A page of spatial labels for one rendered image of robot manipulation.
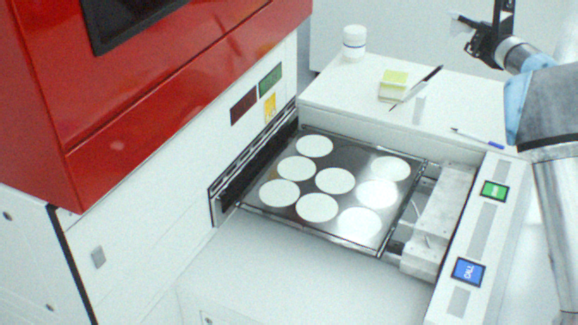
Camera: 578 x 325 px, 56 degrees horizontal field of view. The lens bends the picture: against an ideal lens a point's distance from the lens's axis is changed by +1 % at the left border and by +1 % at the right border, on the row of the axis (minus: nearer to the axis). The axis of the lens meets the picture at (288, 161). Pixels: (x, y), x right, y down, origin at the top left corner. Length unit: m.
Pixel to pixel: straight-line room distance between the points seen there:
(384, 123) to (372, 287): 0.46
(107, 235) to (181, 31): 0.38
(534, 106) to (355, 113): 0.66
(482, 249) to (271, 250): 0.47
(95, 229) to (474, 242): 0.74
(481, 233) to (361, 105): 0.52
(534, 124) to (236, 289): 0.70
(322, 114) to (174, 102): 0.67
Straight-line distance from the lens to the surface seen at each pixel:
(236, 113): 1.26
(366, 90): 1.60
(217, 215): 1.30
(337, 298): 1.22
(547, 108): 0.94
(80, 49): 0.77
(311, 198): 1.32
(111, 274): 1.07
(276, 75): 1.40
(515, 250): 2.59
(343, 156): 1.45
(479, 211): 1.26
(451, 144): 1.46
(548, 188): 0.95
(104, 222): 0.99
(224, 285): 1.25
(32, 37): 0.72
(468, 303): 1.09
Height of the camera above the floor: 1.79
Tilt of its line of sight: 39 degrees down
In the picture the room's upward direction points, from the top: 1 degrees counter-clockwise
